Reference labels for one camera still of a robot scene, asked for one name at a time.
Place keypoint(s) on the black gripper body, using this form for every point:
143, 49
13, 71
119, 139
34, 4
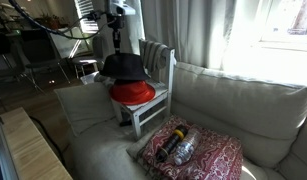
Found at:
115, 22

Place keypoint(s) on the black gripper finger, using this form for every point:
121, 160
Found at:
117, 41

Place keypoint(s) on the black fedora hat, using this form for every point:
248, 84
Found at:
124, 66

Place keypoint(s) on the red sequin fedora hat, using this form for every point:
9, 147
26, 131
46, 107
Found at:
133, 93

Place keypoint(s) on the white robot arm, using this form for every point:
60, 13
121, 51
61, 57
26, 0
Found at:
121, 6

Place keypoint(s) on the black office chair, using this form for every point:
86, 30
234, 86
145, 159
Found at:
36, 46

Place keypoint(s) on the grey striped cloth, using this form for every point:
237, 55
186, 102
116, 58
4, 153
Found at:
153, 55

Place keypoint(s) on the small white stool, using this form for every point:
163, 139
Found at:
83, 61

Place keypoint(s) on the grey white patterned pillow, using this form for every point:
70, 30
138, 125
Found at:
91, 78

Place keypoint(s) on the potted house plant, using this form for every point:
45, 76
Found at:
51, 20

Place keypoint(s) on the plain beige throw pillow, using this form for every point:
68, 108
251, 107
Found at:
86, 105

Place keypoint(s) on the white sheer curtain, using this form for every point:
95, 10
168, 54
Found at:
193, 30

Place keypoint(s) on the black and yellow flashlight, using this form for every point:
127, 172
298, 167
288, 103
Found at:
171, 143

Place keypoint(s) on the clear plastic water bottle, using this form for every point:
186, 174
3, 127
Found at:
186, 148

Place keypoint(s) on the beige fabric sofa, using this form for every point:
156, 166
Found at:
226, 110

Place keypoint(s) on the light wooden table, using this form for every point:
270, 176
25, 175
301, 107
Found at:
29, 146

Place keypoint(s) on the pink patterned folded cloth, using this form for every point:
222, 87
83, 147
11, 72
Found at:
209, 156

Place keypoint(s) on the aluminium rail frame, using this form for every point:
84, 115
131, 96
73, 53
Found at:
1, 150

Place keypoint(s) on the white window frame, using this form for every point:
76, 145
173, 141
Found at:
286, 36

